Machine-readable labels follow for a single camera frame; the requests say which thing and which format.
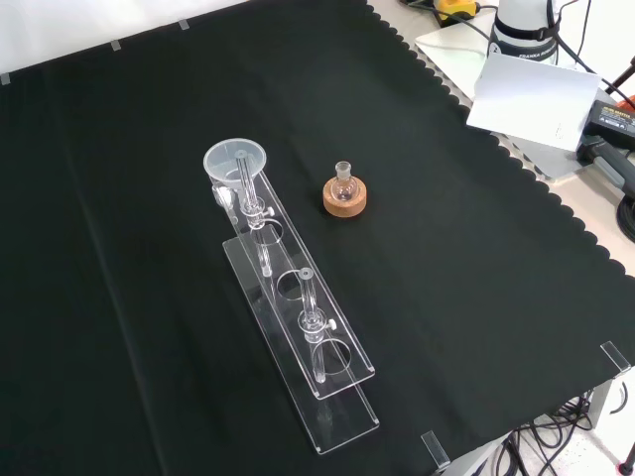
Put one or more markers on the clear cloth clip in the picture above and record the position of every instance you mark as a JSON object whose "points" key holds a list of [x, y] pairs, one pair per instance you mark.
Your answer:
{"points": [[435, 448], [615, 357]]}

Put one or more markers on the black red tripod leg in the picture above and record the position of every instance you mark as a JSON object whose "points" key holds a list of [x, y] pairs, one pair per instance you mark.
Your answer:
{"points": [[620, 77]]}

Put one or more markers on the small round-bottom glass flask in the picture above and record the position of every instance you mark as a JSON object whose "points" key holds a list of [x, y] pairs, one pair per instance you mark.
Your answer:
{"points": [[343, 188]]}

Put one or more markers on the white paper board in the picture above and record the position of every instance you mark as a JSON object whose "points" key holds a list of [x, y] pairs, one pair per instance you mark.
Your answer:
{"points": [[536, 99]]}

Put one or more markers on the clear plastic funnel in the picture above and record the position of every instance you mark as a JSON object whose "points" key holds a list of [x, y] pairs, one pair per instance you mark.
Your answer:
{"points": [[218, 161]]}

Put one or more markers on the grey tape piece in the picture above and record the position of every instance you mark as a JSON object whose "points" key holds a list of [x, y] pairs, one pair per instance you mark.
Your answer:
{"points": [[5, 79], [115, 45], [183, 24]]}

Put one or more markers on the black tripod foot red tip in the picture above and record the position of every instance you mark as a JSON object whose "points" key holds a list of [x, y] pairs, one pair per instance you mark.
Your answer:
{"points": [[626, 463]]}

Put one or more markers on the grey metal base plate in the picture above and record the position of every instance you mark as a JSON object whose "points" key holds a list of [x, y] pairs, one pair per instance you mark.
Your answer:
{"points": [[456, 54]]}

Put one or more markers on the yellow stop button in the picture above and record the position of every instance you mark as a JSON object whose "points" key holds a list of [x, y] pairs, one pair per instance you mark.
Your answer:
{"points": [[456, 7]]}

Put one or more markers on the clear acrylic funnel stand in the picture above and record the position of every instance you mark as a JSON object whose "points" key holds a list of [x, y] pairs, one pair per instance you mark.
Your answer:
{"points": [[342, 357]]}

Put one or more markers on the black table cloth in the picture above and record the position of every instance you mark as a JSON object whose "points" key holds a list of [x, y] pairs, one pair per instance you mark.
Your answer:
{"points": [[149, 297]]}

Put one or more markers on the black power adapter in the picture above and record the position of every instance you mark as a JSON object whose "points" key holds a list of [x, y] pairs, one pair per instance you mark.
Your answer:
{"points": [[612, 121]]}

